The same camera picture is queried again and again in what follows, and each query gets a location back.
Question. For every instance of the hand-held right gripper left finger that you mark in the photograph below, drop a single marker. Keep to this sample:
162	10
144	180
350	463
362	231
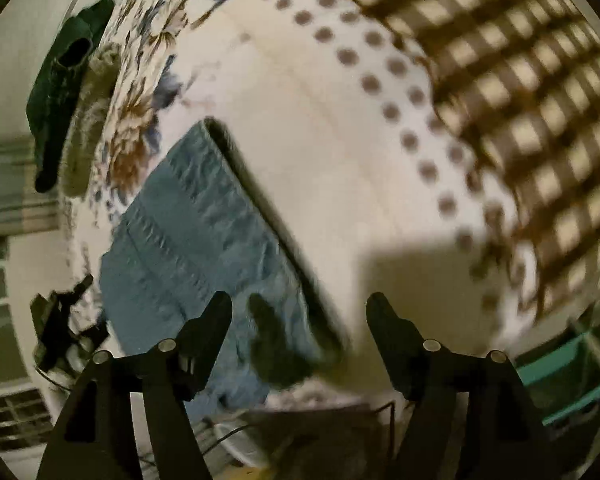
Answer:
212	325

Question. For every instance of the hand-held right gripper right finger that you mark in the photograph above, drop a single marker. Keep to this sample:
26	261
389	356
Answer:
386	325

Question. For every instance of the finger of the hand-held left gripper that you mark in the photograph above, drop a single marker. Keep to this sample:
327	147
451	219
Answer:
82	287

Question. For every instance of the blue jeans pants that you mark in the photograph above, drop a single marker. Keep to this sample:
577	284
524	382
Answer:
180	235

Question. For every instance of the folded grey fuzzy pants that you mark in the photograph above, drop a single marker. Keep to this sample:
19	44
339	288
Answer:
90	125

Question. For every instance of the folded dark jeans pants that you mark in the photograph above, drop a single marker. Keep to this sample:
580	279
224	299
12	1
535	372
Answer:
60	100

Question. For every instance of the grey striped curtain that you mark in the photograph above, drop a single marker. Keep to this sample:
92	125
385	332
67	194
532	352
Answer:
15	190

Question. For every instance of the white round appliance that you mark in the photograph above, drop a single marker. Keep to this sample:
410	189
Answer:
240	442

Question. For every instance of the floral bedsheet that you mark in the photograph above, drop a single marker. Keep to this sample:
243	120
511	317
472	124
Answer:
330	160

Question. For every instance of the teal drying rack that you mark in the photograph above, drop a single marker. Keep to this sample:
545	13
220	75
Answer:
565	360

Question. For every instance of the brown checkered blanket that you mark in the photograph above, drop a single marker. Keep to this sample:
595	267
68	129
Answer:
530	110

